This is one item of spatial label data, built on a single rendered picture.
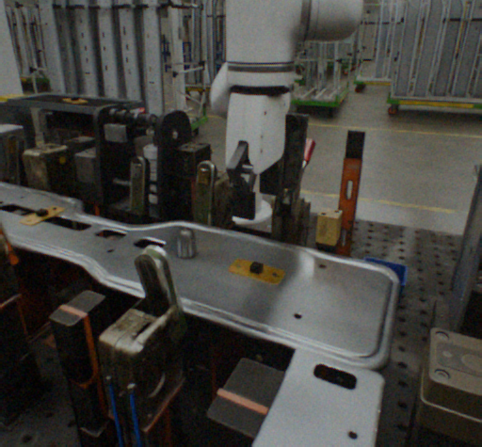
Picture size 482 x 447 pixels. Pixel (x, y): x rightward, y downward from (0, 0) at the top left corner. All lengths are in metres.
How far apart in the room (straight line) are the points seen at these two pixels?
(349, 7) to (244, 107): 0.15
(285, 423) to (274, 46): 0.39
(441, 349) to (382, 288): 0.19
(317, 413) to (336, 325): 0.13
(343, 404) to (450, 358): 0.11
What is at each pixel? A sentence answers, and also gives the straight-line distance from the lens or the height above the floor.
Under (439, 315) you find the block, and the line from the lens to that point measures 0.60.
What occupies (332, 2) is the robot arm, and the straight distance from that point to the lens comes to 0.48.
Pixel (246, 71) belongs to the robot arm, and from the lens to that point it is 0.48.
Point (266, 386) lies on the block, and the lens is 0.48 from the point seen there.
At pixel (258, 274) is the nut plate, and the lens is 0.60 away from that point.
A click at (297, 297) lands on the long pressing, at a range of 0.57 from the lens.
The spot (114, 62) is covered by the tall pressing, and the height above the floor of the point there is 0.98.
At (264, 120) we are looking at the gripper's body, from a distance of 0.48.
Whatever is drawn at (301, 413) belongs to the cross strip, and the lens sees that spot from 0.44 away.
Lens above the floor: 1.34
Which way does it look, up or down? 24 degrees down
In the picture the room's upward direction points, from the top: straight up
